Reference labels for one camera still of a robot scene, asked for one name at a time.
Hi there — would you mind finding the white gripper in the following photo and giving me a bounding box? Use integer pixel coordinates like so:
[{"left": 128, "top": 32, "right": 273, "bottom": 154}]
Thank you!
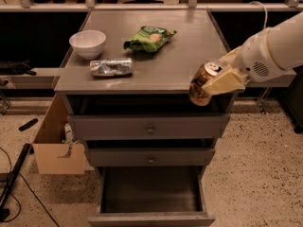
[{"left": 202, "top": 28, "right": 284, "bottom": 96}]

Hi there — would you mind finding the orange soda can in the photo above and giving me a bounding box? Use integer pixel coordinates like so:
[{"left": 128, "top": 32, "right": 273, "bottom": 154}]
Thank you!
[{"left": 188, "top": 60, "right": 223, "bottom": 106}]

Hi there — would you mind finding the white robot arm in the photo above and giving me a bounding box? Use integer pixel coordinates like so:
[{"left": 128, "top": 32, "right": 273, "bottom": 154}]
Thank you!
[{"left": 202, "top": 12, "right": 303, "bottom": 96}]

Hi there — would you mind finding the grey top drawer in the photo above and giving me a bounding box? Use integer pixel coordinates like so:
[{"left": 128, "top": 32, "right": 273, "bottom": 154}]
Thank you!
[{"left": 67, "top": 114, "right": 229, "bottom": 141}]

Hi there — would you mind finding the grey drawer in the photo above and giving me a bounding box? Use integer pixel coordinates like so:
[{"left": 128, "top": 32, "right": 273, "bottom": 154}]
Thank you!
[
  {"left": 85, "top": 139, "right": 215, "bottom": 166},
  {"left": 88, "top": 166, "right": 215, "bottom": 227},
  {"left": 67, "top": 114, "right": 229, "bottom": 141}
]

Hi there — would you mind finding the grey drawer cabinet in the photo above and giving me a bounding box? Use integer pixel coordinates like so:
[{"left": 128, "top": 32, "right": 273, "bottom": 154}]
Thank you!
[{"left": 53, "top": 9, "right": 246, "bottom": 227}]

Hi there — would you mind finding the grey middle drawer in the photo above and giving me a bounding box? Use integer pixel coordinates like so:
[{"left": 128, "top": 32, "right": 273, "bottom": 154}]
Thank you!
[{"left": 85, "top": 139, "right": 215, "bottom": 166}]

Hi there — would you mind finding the grey bottom drawer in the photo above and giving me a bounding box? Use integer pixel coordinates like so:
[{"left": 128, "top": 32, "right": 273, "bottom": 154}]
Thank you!
[{"left": 88, "top": 166, "right": 215, "bottom": 227}]

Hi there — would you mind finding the green chip bag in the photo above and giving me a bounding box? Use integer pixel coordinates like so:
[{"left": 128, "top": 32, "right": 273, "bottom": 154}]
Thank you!
[{"left": 123, "top": 26, "right": 177, "bottom": 53}]

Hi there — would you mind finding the silver foil snack packet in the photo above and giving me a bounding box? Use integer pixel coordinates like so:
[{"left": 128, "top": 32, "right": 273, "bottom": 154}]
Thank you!
[{"left": 90, "top": 58, "right": 133, "bottom": 77}]

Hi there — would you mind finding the white ceramic bowl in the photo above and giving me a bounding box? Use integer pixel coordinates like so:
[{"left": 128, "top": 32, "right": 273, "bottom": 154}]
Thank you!
[{"left": 69, "top": 30, "right": 107, "bottom": 60}]

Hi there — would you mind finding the cardboard box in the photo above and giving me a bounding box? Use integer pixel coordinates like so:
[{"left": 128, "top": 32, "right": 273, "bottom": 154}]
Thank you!
[{"left": 32, "top": 95, "right": 86, "bottom": 174}]

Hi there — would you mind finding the small black floor object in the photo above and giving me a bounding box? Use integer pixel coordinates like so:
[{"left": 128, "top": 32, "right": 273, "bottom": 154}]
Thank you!
[{"left": 18, "top": 118, "right": 39, "bottom": 131}]

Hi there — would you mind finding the black object on ledge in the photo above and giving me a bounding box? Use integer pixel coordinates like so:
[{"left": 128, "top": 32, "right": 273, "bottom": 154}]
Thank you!
[{"left": 0, "top": 60, "right": 37, "bottom": 76}]

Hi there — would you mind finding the black bar on floor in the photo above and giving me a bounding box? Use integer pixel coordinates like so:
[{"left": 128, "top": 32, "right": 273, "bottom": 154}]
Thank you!
[{"left": 0, "top": 143, "right": 31, "bottom": 222}]

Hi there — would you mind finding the white cable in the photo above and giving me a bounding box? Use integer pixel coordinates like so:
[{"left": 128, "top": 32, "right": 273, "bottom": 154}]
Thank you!
[{"left": 249, "top": 0, "right": 269, "bottom": 30}]

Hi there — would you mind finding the black floor cable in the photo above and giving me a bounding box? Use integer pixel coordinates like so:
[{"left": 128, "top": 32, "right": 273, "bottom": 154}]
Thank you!
[{"left": 0, "top": 146, "right": 61, "bottom": 227}]

